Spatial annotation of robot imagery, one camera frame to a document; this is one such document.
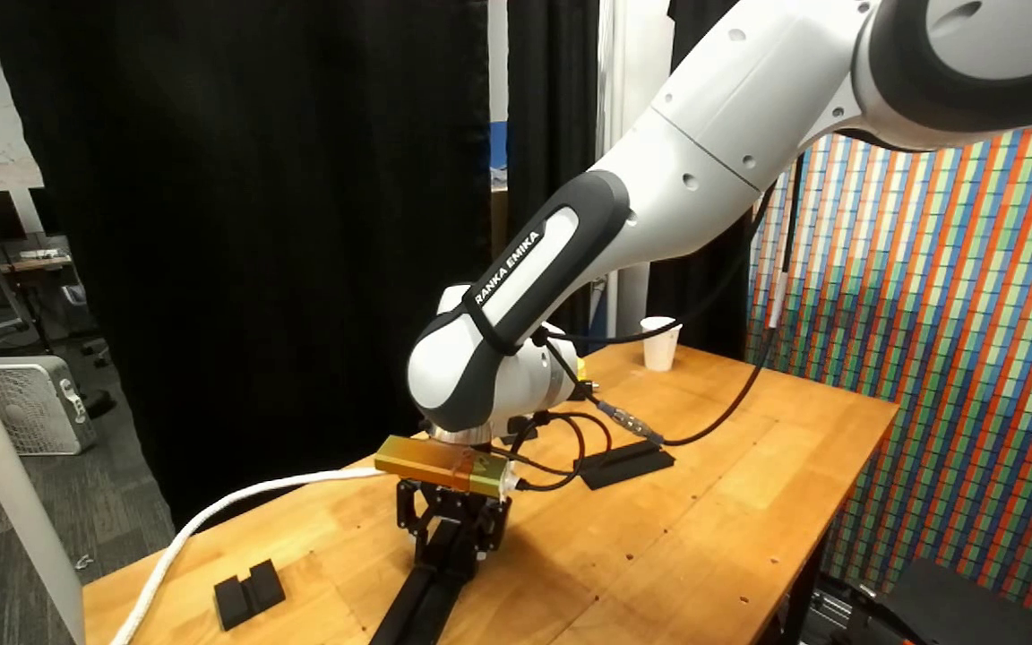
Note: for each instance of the long black grooved pad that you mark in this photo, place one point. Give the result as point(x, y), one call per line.
point(420, 609)

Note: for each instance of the black curtain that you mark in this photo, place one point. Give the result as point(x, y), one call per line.
point(261, 201)

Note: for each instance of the colourful patterned panel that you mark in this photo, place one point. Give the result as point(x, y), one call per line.
point(908, 276)

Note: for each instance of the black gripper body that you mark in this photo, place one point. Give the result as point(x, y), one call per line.
point(423, 506)

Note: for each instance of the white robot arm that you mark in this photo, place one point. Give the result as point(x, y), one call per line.
point(731, 115)

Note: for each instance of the gold wrist camera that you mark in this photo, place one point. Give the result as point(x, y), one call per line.
point(448, 465)

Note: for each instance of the flat black pad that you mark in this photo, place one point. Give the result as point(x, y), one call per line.
point(620, 464)

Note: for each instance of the grey computer box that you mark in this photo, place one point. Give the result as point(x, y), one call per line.
point(39, 405)

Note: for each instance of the small black pad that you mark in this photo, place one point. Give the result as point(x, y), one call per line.
point(246, 594)

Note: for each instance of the white paper cup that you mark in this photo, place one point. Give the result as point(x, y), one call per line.
point(659, 342)

